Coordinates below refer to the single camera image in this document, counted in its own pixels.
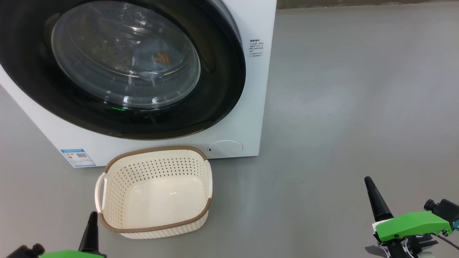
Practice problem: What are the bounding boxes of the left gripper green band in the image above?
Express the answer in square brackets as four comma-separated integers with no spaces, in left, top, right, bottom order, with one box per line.
[39,211,107,258]

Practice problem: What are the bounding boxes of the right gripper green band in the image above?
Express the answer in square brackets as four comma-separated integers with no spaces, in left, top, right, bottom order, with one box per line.
[364,176,452,258]

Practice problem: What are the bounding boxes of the blue cartoon print garment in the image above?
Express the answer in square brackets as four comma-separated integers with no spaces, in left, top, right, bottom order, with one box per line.
[153,52,173,66]

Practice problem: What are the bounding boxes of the round glass washing machine door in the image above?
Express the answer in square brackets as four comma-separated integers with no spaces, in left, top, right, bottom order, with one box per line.
[0,0,247,141]

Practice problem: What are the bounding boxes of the cream perforated laundry basket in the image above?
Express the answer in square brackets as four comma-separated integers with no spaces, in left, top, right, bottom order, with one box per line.
[95,145,213,240]

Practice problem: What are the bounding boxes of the white front-load washing machine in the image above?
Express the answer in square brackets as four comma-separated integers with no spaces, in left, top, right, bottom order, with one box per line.
[0,0,278,168]

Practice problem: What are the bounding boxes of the blue energy label sticker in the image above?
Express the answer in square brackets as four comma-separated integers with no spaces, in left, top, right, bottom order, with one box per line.
[60,148,97,168]

